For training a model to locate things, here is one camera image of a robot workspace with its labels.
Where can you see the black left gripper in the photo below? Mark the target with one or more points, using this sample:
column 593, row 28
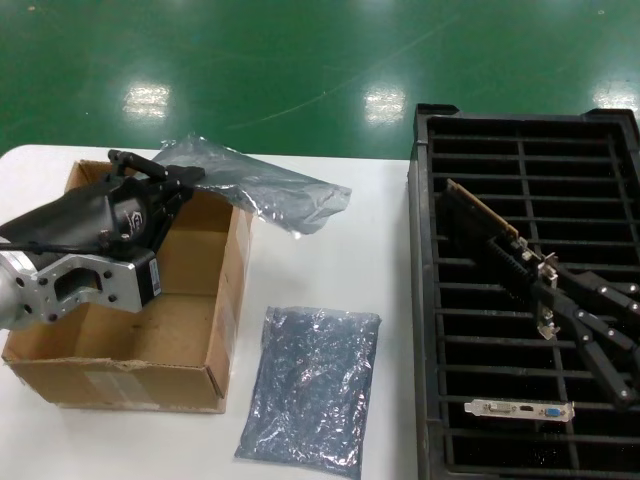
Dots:
column 75, row 220

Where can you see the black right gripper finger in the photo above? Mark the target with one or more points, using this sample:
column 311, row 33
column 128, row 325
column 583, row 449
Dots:
column 600, row 345
column 600, row 292

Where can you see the grey antistatic packaging bag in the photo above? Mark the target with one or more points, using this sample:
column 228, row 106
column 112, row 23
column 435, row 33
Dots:
column 280, row 195

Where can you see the graphics card with black heatsink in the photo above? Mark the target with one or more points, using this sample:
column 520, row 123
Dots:
column 480, row 220

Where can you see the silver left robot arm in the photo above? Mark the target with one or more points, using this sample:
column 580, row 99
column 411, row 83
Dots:
column 15, row 295

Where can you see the black slotted plastic container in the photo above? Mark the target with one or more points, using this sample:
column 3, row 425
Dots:
column 425, row 250

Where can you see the brown cardboard box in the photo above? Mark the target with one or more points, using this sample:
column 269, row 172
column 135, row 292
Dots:
column 125, row 380

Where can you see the empty grey antistatic bag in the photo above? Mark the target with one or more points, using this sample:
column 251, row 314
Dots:
column 310, row 390

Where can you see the left wrist camera silver bracket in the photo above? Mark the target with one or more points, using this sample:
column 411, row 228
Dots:
column 115, row 285

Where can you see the graphics card with silver bracket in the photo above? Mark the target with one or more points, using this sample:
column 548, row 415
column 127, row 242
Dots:
column 500, row 409

